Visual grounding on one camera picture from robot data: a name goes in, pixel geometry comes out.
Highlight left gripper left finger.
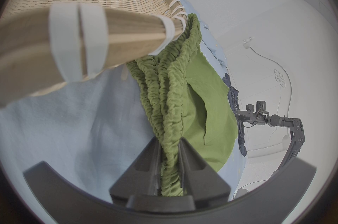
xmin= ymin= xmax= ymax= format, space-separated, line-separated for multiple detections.
xmin=109 ymin=136 xmax=163 ymax=203

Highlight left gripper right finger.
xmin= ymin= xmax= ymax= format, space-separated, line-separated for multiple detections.
xmin=178 ymin=137 xmax=231 ymax=202

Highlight pale blue quilt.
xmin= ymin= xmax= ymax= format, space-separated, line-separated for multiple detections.
xmin=201 ymin=25 xmax=230 ymax=73

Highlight bed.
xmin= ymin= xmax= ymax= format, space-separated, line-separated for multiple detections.
xmin=0 ymin=0 xmax=304 ymax=205

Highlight dark blue printed T-shirt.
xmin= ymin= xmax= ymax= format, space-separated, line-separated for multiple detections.
xmin=223 ymin=74 xmax=248 ymax=157

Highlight green shorts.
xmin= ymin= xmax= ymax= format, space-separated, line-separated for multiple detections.
xmin=126 ymin=13 xmax=239 ymax=197

